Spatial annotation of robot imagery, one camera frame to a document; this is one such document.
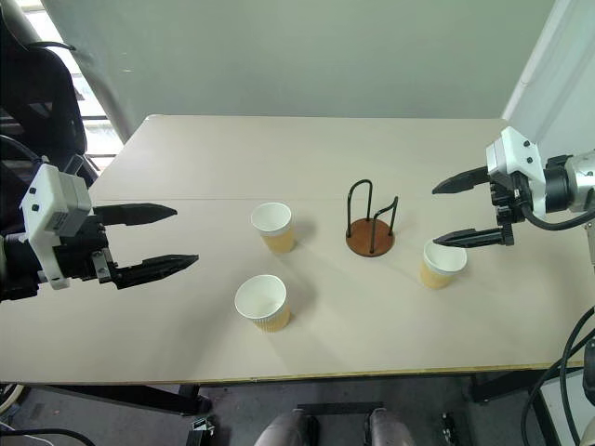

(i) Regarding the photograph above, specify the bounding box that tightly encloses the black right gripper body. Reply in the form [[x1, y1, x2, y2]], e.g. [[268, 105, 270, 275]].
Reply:
[[488, 171, 532, 247]]

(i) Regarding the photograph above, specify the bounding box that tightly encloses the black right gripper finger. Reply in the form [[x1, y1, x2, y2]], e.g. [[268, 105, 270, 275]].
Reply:
[[432, 227, 506, 249], [431, 167, 492, 196]]

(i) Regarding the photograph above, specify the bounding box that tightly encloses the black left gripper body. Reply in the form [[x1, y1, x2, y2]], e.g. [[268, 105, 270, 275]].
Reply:
[[51, 213, 118, 286]]

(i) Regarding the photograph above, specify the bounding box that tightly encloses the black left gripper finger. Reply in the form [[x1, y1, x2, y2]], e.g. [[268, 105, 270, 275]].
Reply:
[[112, 253, 201, 291], [94, 202, 179, 229]]

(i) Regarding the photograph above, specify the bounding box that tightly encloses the tan ribbed paper cup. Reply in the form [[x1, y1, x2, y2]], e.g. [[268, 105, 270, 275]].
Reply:
[[418, 240, 469, 291], [250, 202, 298, 255], [233, 274, 293, 335]]

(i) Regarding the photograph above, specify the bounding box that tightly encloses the black office chair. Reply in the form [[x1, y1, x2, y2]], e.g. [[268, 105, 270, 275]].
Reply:
[[0, 42, 101, 192]]

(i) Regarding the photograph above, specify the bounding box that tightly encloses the grey rounded shape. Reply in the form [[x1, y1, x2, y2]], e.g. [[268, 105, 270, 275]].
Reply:
[[364, 407, 418, 446], [254, 408, 322, 446]]

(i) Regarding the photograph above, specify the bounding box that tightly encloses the white box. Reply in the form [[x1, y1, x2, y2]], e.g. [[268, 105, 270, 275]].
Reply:
[[537, 369, 595, 446]]

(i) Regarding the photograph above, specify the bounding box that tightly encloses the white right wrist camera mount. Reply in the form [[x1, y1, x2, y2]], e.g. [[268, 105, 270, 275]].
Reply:
[[485, 125, 548, 219]]

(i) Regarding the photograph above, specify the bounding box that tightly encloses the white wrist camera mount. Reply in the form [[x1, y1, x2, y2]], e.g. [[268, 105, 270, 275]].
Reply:
[[485, 125, 548, 219], [19, 162, 94, 291]]

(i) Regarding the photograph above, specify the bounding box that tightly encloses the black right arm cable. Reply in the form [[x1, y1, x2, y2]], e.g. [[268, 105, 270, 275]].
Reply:
[[519, 199, 595, 231]]

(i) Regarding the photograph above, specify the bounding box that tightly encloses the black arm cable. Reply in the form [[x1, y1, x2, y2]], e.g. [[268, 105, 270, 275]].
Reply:
[[519, 199, 595, 231], [0, 134, 50, 166]]

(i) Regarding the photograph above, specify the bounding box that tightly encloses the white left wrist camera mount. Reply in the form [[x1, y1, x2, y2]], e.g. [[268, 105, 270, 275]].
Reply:
[[19, 162, 94, 291]]

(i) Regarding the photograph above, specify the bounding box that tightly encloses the wire cup holder wooden base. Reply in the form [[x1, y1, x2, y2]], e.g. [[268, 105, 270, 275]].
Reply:
[[344, 177, 400, 257]]

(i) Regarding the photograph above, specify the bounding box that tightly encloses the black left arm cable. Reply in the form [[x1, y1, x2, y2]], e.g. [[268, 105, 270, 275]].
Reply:
[[0, 134, 50, 166]]

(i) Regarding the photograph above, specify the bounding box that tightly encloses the black table leg frame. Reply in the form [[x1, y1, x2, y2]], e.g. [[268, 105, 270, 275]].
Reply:
[[0, 381, 214, 417], [468, 369, 559, 406]]

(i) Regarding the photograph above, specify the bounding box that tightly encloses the black floor cable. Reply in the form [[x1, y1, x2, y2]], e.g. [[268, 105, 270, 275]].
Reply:
[[520, 337, 595, 446], [559, 305, 595, 446]]

